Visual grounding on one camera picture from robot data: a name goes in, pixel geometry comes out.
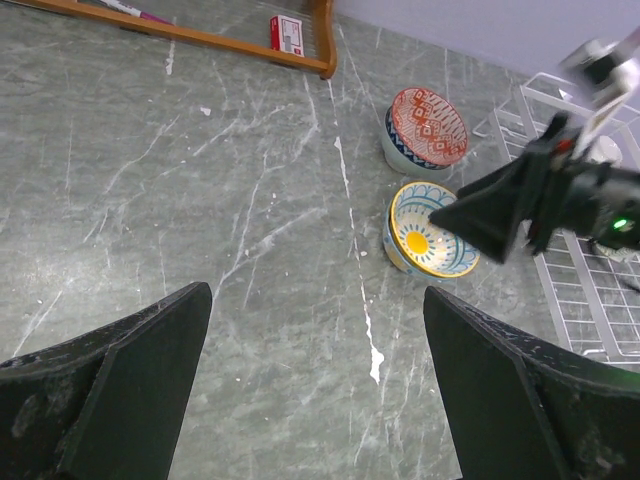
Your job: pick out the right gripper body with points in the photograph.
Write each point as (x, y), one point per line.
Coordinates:
(564, 190)

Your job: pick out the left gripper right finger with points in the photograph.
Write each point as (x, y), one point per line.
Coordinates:
(519, 407)

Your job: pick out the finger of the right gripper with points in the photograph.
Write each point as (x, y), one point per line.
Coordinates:
(488, 212)

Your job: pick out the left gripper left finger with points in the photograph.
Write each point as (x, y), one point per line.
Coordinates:
(108, 404)

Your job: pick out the blue yellow patterned bowl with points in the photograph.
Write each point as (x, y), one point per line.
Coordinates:
(416, 246)

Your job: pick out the wooden shelf rack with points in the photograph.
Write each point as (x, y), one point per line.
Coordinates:
(323, 63)

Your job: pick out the red patterned bowl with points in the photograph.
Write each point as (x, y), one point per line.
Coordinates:
(422, 133)

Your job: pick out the small red white box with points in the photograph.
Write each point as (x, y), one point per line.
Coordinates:
(286, 35)

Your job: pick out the pink white pen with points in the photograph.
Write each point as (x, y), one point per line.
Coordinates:
(122, 7)

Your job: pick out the white wire dish rack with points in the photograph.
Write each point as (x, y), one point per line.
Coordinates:
(594, 311)

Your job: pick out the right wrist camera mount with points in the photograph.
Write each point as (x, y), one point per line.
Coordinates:
(608, 75)

